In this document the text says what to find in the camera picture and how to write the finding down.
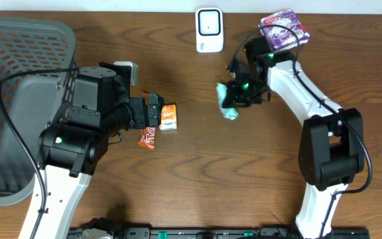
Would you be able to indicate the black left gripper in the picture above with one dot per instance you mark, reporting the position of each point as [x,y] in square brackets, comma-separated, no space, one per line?
[153,110]

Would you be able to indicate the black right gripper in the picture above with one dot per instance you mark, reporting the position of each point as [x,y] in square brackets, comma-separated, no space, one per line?
[234,100]

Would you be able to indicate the small orange snack packet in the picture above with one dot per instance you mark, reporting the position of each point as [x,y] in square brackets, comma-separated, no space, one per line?
[168,118]

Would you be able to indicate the orange Top chocolate bar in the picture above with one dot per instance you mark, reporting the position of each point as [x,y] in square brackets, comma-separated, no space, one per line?
[147,138]

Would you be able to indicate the teal white snack packet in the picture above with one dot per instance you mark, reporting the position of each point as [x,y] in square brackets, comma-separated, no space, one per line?
[228,110]

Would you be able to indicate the red blue snack packet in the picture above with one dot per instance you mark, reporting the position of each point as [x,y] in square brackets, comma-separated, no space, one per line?
[279,38]

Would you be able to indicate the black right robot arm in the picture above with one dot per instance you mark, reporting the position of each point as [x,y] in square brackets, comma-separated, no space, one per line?
[331,151]

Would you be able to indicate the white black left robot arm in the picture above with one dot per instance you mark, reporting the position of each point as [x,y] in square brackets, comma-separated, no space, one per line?
[78,137]

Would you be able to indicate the dark grey plastic basket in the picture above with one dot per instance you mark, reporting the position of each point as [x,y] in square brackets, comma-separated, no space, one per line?
[40,51]

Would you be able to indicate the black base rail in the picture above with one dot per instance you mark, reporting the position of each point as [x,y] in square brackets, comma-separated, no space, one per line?
[147,233]

